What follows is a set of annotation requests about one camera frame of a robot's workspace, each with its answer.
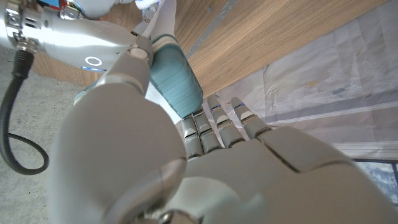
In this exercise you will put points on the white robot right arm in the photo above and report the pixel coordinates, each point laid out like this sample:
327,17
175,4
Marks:
93,6

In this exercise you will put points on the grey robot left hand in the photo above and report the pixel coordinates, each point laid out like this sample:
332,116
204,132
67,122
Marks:
140,161

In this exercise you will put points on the grey tape table outline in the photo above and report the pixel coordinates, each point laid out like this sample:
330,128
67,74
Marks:
211,29

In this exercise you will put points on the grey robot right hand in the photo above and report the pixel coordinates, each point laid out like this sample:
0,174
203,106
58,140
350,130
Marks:
77,40

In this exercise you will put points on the blue ribbed case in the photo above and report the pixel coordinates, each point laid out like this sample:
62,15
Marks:
174,81

